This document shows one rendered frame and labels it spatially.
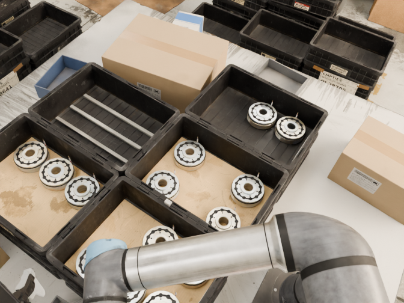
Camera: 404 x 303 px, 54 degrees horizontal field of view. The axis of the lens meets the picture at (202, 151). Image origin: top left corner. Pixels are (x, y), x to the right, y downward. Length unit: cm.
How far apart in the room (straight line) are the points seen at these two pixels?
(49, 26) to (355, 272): 231
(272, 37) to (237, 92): 108
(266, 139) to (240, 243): 78
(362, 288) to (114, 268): 39
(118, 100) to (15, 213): 53
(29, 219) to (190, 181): 49
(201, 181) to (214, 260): 62
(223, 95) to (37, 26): 146
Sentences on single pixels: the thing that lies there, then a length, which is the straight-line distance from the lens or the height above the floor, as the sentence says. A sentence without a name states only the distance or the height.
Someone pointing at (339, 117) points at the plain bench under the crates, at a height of 70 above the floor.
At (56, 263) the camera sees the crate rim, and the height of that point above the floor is 93.
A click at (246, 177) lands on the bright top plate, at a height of 86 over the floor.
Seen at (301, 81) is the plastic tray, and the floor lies 72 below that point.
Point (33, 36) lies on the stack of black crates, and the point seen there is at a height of 38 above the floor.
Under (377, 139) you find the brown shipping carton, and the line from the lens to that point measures 150.
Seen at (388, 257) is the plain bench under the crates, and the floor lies 70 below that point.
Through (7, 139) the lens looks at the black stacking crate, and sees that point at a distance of 137.
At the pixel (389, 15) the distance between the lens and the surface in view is 364.
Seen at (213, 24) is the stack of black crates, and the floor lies 27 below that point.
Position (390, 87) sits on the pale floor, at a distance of 312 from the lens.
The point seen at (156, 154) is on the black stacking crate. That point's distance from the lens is 125.
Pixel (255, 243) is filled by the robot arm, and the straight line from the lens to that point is 65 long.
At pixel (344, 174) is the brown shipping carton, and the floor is 77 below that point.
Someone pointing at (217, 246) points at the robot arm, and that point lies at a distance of 66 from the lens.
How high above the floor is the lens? 190
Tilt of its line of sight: 54 degrees down
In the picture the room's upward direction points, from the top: 6 degrees clockwise
